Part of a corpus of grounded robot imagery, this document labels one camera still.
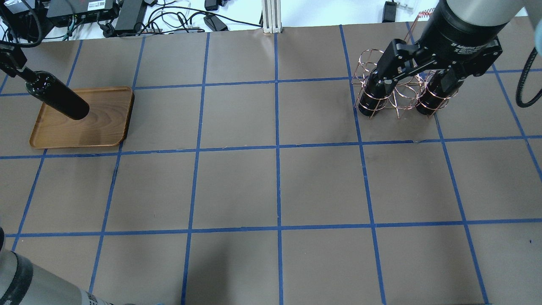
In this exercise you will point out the dark wine bottle rear basket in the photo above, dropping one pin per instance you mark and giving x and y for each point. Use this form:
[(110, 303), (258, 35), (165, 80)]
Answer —
[(375, 93)]

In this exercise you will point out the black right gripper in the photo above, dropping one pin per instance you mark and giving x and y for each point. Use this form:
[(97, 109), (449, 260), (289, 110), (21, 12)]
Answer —
[(455, 36)]

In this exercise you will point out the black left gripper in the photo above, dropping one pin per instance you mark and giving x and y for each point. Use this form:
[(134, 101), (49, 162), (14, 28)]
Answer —
[(9, 60)]

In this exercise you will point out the wooden tray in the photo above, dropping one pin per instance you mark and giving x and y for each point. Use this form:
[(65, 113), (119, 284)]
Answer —
[(106, 124)]

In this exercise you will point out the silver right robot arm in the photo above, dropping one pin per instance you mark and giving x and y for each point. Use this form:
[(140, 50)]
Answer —
[(506, 9)]

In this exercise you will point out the dark wine bottle basket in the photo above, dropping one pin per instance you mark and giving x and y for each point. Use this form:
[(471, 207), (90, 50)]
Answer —
[(375, 93), (439, 88)]

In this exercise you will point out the aluminium frame post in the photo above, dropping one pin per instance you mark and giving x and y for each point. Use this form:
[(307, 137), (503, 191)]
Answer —
[(272, 20)]

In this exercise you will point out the dark wine bottle front basket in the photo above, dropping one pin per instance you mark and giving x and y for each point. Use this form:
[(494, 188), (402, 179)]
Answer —
[(439, 88)]

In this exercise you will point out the copper wire bottle basket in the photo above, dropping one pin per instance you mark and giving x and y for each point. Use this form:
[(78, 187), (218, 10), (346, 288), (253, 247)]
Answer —
[(422, 73)]

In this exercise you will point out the black power adapter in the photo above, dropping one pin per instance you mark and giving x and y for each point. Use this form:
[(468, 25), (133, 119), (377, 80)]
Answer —
[(389, 11)]

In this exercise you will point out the dark wine bottle carried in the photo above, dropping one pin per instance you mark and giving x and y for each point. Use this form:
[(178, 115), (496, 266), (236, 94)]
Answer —
[(50, 90)]

